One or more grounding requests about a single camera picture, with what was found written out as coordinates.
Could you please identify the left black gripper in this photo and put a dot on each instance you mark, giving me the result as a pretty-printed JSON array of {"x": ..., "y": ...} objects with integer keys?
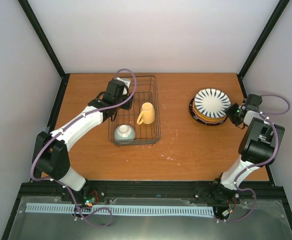
[{"x": 127, "y": 105}]

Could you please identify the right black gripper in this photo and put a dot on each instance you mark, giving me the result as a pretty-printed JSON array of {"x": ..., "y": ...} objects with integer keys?
[{"x": 229, "y": 112}]

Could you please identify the yellow scalloped plate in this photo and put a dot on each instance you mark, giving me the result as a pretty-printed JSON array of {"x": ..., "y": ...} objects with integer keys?
[{"x": 206, "y": 118}]

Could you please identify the black wire dish rack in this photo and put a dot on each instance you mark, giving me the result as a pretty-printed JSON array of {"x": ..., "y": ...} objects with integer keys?
[{"x": 145, "y": 134}]

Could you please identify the white blue striped plate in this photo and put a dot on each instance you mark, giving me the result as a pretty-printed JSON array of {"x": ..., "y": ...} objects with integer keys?
[{"x": 212, "y": 103}]

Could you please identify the yellow ceramic mug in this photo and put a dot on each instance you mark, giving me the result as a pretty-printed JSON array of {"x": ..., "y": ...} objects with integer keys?
[{"x": 147, "y": 114}]

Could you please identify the light green ceramic bowl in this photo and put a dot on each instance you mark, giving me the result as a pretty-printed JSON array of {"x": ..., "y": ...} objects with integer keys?
[{"x": 124, "y": 134}]

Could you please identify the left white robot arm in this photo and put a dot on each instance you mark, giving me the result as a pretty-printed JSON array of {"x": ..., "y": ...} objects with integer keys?
[{"x": 51, "y": 153}]

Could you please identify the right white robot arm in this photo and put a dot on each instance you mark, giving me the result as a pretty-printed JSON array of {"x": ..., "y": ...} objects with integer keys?
[{"x": 259, "y": 147}]

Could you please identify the black bottom plate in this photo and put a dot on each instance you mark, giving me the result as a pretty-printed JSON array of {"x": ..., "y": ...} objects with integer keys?
[{"x": 199, "y": 120}]

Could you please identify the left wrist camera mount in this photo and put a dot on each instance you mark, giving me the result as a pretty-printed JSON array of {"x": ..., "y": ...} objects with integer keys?
[{"x": 127, "y": 83}]

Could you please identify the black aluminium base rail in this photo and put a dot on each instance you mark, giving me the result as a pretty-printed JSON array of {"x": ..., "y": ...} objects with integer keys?
[{"x": 193, "y": 191}]

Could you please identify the right black frame post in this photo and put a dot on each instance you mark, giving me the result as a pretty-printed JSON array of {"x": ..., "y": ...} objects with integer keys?
[{"x": 265, "y": 33}]

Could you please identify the black frame post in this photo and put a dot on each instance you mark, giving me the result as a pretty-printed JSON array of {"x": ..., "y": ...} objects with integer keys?
[
  {"x": 265, "y": 33},
  {"x": 33, "y": 20}
]

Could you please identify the left black frame post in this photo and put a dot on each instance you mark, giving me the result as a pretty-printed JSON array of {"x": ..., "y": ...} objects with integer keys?
[{"x": 33, "y": 20}]

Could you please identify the light blue slotted cable duct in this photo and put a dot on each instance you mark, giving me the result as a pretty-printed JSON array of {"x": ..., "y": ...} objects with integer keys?
[{"x": 126, "y": 210}]

